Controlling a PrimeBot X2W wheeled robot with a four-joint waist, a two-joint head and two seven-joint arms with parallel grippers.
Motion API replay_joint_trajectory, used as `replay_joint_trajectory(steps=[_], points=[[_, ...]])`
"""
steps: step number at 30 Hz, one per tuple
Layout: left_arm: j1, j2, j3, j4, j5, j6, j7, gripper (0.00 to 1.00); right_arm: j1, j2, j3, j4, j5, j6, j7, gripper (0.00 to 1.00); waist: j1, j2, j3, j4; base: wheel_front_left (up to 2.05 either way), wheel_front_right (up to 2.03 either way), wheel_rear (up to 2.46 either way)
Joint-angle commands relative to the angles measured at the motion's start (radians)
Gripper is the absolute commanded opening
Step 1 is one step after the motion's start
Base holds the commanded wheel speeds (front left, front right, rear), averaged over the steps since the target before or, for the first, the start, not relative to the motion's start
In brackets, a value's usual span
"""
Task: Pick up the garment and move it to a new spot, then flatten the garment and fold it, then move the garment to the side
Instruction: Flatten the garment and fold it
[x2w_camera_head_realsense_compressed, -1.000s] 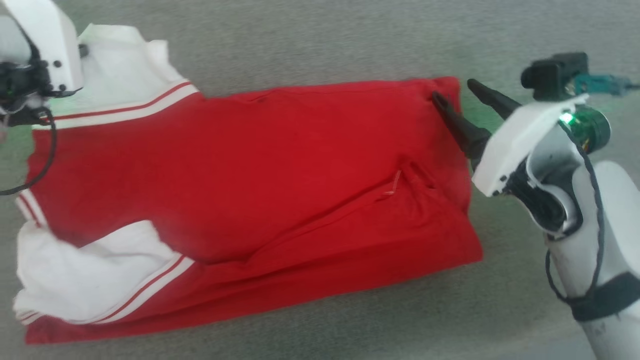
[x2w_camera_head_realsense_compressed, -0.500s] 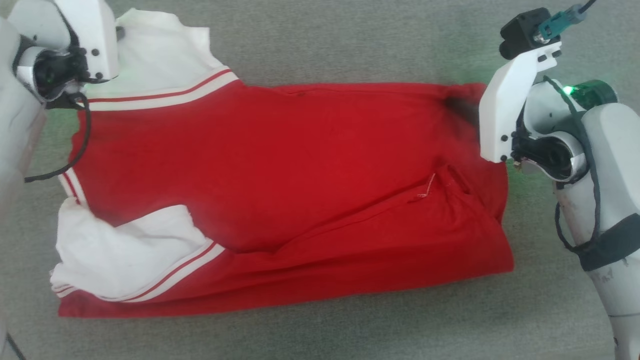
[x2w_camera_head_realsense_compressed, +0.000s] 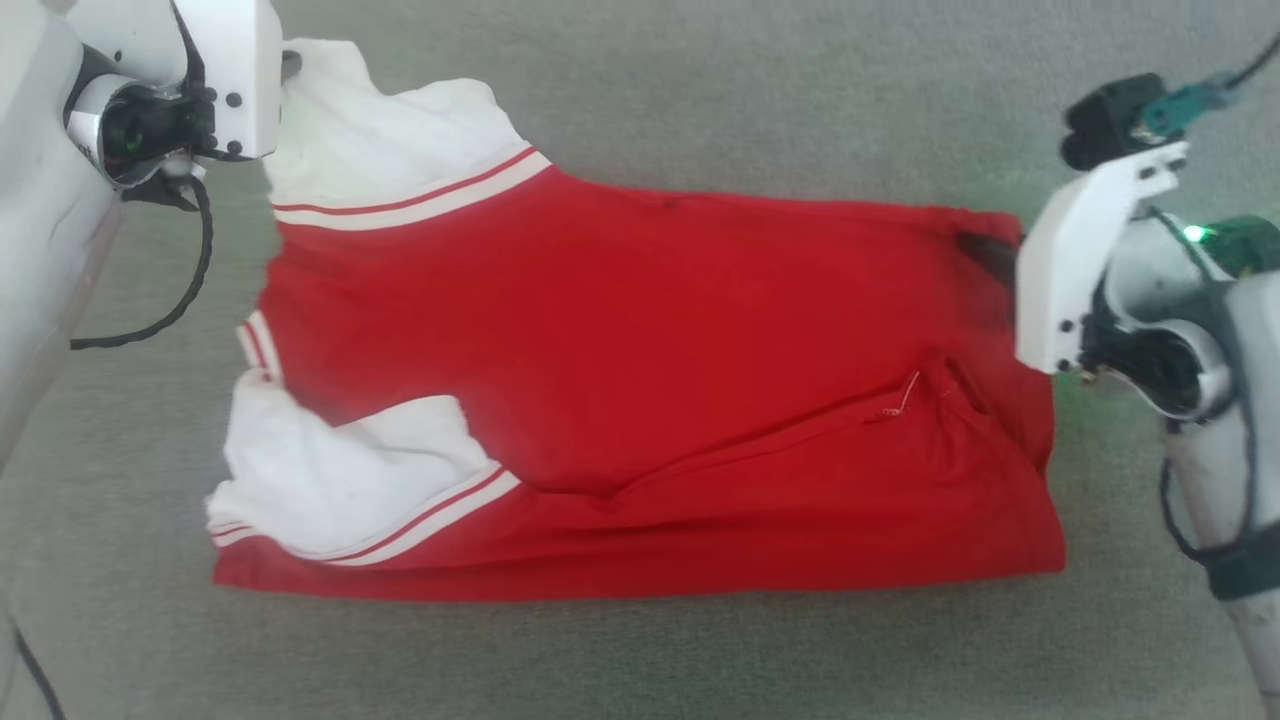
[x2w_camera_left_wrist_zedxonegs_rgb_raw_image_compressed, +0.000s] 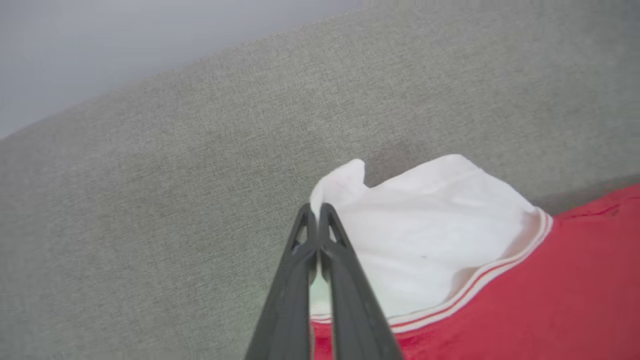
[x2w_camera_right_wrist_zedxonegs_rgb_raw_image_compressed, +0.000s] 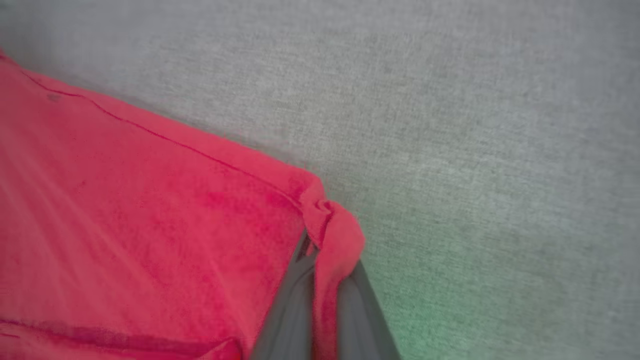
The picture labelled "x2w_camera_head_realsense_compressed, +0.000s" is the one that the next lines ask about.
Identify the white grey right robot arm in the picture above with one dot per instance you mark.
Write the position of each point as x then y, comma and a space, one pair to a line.
1240, 430

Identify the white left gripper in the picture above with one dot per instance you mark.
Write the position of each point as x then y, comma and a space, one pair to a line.
235, 70

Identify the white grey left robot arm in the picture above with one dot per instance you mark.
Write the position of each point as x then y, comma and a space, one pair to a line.
40, 250

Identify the red and white jersey shirt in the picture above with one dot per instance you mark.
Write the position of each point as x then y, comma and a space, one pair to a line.
650, 380

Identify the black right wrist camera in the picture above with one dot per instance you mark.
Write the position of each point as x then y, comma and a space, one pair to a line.
1125, 115

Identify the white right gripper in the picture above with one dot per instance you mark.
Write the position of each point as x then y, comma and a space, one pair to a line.
1070, 260

